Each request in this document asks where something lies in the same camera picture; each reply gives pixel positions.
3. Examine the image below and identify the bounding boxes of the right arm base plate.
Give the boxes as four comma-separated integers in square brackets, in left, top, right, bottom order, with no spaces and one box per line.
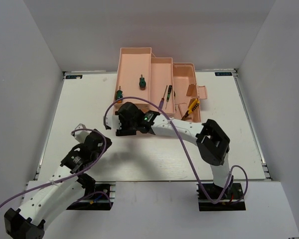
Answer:
[196,183,246,212]

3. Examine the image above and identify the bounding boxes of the blue handled thin screwdriver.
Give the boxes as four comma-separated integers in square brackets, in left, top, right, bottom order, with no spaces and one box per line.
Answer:
[158,85,167,109]

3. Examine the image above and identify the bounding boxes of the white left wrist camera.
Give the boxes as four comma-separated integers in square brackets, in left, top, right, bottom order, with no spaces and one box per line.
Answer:
[71,123,91,143]

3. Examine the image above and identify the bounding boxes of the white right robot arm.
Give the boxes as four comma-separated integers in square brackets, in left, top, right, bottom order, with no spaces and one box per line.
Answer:
[115,102,233,199]

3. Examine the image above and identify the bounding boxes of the green stubby screwdriver orange cap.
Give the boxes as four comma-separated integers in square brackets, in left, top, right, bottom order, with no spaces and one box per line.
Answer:
[115,86,123,104]

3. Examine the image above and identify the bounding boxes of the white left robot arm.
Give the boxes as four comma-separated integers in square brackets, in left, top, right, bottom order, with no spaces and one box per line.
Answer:
[4,128,112,239]

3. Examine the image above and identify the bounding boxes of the black green precision screwdriver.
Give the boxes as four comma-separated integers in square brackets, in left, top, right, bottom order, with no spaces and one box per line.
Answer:
[165,85,172,108]

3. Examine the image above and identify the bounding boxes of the pink plastic toolbox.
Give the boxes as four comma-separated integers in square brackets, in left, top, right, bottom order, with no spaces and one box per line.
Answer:
[115,47,208,119]

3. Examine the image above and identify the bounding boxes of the large yellow needle-nose pliers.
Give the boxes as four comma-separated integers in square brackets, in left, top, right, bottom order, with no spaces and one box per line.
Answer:
[179,98,201,122]

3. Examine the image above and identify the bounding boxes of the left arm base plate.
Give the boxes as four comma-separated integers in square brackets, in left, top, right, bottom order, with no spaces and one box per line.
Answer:
[67,182,116,211]

